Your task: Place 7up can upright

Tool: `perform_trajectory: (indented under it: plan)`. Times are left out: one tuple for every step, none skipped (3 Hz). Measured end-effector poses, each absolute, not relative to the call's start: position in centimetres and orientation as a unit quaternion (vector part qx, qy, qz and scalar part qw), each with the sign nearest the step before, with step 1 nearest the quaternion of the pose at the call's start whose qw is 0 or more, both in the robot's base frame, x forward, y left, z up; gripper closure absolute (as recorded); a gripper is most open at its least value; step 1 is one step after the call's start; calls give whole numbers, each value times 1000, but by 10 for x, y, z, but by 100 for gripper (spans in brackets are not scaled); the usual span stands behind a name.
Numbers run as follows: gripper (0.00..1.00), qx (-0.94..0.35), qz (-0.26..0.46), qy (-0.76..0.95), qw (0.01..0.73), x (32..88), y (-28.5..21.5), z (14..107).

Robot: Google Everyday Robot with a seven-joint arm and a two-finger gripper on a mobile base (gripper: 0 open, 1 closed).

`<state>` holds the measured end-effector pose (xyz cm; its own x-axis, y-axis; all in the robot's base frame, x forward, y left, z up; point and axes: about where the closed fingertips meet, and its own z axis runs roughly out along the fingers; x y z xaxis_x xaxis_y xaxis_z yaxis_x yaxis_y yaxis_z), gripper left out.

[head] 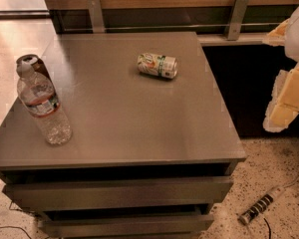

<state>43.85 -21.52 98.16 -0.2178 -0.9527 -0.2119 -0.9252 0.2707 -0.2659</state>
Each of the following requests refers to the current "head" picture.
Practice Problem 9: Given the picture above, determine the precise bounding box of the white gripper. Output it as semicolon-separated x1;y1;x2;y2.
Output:
262;6;299;132

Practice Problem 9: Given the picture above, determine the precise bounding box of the white green 7up can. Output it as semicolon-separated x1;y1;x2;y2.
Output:
138;53;177;79

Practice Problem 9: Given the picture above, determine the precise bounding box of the brown soda can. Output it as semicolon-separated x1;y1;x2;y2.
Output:
16;54;50;79

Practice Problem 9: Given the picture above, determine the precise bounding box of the white power strip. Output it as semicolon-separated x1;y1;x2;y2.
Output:
238;186;286;225

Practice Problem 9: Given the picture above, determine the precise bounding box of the grey drawer cabinet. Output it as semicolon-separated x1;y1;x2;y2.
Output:
0;33;245;239

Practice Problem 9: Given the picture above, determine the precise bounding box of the lower grey drawer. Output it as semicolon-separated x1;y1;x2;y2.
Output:
39;215;213;238

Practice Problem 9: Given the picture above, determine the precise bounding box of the grey drawer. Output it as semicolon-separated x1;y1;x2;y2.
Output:
39;215;213;238
4;176;232;211

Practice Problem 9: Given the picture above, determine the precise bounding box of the upper grey drawer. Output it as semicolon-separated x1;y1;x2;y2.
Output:
4;176;232;211

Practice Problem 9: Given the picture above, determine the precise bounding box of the clear plastic water bottle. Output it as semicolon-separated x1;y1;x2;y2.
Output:
16;62;72;145

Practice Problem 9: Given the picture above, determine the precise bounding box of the right metal bracket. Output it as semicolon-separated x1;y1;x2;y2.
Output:
226;0;249;41

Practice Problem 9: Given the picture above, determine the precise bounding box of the metal bracket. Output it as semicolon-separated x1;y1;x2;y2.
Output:
87;0;105;33
226;0;249;41

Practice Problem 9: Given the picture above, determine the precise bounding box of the wooden wall shelf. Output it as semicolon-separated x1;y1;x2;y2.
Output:
44;0;299;34

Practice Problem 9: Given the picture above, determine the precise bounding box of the left metal bracket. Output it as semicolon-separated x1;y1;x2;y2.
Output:
87;0;105;33

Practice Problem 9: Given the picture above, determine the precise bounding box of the black floor cable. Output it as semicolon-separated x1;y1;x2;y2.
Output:
0;200;34;239

